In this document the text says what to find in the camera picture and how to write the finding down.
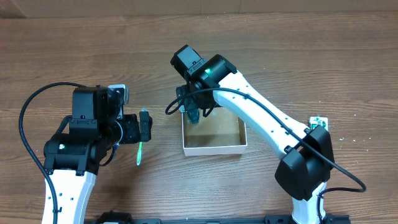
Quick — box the blue mouthwash bottle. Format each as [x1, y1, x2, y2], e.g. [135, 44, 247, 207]
[187, 109, 200, 124]

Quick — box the green soap package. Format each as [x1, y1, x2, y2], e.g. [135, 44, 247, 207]
[308, 116, 328, 130]

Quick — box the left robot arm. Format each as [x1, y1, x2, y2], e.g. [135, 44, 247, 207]
[42, 85, 152, 223]

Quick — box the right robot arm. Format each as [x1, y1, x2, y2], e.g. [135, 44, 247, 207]
[170, 45, 334, 223]

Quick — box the green toothbrush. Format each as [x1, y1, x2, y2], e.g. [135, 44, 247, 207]
[136, 108, 147, 166]

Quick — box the white cardboard box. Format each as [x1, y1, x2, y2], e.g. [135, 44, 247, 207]
[182, 108, 248, 156]

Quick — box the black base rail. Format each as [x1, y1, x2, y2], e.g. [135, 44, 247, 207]
[93, 211, 352, 224]

